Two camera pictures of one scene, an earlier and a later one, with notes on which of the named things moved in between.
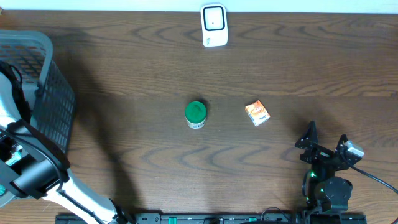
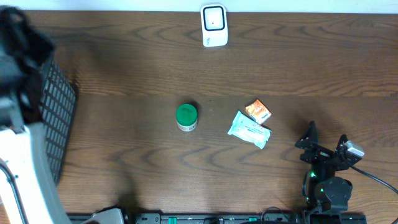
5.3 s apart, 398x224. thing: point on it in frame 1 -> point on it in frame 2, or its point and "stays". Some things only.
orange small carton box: (258, 112) stays
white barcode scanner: (214, 25) stays
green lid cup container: (195, 114) -> (186, 117)
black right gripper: (319, 152) stays
